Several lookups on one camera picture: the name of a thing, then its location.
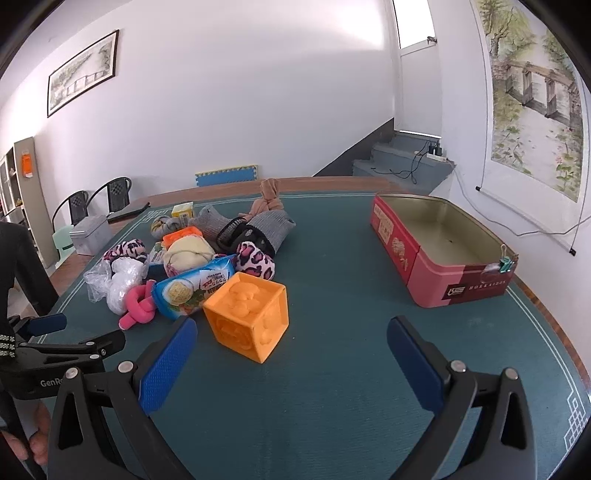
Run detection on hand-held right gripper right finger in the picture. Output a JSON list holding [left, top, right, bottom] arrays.
[[383, 316, 548, 480]]

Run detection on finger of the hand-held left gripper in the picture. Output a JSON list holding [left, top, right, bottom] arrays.
[[25, 329, 127, 366], [18, 313, 68, 339]]

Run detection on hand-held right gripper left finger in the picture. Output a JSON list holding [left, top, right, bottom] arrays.
[[46, 316, 199, 480]]

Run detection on pink clip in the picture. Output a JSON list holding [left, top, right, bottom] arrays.
[[119, 282, 158, 330]]

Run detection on clear plastic bag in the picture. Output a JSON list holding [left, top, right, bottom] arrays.
[[84, 257, 149, 315]]

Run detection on blue snack packet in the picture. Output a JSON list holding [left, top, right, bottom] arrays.
[[152, 255, 237, 321]]

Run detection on orange packet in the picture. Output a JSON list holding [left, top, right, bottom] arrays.
[[202, 271, 290, 364]]

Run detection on red cardboard box tray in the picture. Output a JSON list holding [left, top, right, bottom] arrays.
[[370, 193, 519, 308]]

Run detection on pink leopard scrunchie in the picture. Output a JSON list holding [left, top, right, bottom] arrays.
[[233, 241, 276, 281], [102, 238, 149, 265]]

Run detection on grey and mustard sock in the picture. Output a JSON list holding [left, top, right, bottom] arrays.
[[151, 215, 185, 240]]

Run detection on person's left hand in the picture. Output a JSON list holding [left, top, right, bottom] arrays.
[[0, 401, 52, 468]]

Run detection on mint green plastic chair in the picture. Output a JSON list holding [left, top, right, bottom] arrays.
[[52, 225, 75, 268]]

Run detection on grey metal tin box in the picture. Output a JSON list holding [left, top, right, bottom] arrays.
[[69, 215, 113, 256]]

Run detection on cream cloth bundle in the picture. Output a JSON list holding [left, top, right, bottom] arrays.
[[164, 234, 216, 278]]

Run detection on beige upright board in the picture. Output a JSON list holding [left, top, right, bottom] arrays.
[[14, 137, 55, 268]]

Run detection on green table mat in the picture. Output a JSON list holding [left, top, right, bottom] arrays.
[[41, 191, 591, 480]]

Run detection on black armchair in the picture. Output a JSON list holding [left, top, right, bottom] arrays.
[[52, 190, 90, 227], [88, 176, 134, 217]]

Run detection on black laptop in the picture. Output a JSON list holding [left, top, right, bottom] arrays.
[[108, 202, 151, 224]]

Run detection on black mesh pouch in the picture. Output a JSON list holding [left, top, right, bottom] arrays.
[[215, 217, 252, 254]]

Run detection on white shelf cabinet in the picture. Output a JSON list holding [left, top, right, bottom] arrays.
[[0, 147, 35, 232]]

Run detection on grey knitted sock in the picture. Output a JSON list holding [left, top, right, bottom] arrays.
[[245, 210, 297, 259], [189, 205, 236, 241]]

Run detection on tan knotted stocking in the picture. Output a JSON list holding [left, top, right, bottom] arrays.
[[239, 179, 284, 221]]

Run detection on blue foam puzzle mat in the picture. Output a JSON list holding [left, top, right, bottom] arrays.
[[195, 162, 259, 188]]

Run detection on grey stairs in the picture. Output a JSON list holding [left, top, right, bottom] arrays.
[[351, 129, 458, 195]]

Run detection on framed landscape painting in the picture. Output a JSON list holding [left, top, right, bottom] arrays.
[[47, 30, 120, 118]]

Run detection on white door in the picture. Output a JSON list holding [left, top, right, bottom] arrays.
[[392, 0, 444, 139]]

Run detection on hanging scroll painting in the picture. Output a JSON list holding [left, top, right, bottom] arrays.
[[470, 0, 583, 252]]

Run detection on grey wall cable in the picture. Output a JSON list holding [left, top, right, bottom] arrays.
[[450, 164, 580, 237]]

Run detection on black cable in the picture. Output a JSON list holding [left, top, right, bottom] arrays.
[[390, 150, 430, 183]]

